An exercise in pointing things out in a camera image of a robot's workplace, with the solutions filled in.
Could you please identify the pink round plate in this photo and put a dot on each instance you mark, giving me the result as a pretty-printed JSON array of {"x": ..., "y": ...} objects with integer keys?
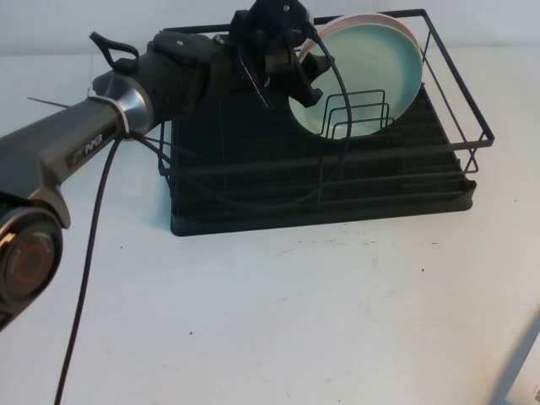
[{"x": 379, "y": 17}]

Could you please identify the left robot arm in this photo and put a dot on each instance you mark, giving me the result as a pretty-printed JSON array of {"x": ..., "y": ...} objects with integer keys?
[{"x": 84, "y": 131}]

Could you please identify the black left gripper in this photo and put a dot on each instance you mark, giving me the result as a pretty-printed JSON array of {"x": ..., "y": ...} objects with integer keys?
[{"x": 236, "y": 80}]

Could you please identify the black plastic drip tray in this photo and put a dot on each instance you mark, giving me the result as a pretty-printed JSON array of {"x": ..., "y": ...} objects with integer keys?
[{"x": 253, "y": 139}]

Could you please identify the mint green round plate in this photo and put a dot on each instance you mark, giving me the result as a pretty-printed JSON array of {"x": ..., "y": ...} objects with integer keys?
[{"x": 379, "y": 76}]

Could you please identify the grey metal frame bar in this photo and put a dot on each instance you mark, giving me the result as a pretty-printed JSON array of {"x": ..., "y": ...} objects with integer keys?
[{"x": 512, "y": 367}]

